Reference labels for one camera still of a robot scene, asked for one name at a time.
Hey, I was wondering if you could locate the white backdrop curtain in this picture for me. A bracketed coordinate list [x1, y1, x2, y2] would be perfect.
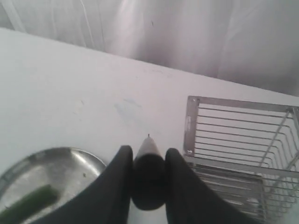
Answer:
[0, 0, 299, 96]

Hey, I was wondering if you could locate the wire metal utensil rack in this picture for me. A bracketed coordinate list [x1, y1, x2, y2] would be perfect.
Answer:
[184, 96, 299, 224]

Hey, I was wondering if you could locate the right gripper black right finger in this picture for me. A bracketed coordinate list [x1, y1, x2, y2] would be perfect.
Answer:
[165, 148, 258, 224]

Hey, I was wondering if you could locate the black kitchen knife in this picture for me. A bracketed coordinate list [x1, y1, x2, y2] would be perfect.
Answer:
[131, 135, 166, 211]

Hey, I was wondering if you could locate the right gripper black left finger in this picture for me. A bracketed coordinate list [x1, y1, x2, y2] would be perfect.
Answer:
[35, 146, 133, 224]

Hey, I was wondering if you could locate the round steel plate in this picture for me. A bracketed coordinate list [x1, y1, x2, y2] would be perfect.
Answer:
[0, 147, 106, 224]

